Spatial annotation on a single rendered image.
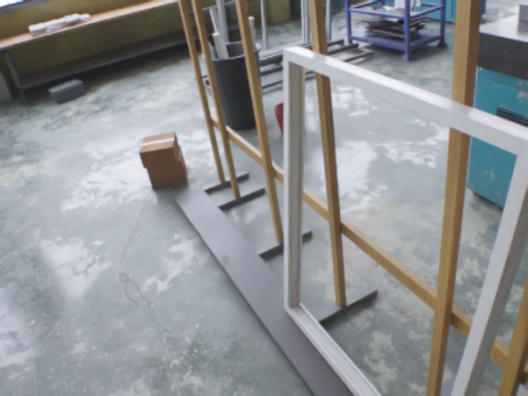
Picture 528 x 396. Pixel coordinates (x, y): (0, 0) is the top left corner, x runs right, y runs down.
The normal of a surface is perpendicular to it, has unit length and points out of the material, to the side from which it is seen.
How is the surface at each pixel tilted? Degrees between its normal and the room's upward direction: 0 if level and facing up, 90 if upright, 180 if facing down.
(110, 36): 90
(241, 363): 0
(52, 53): 90
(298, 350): 0
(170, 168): 90
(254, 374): 0
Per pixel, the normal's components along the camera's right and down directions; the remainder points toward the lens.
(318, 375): -0.15, -0.84
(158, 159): 0.09, 0.52
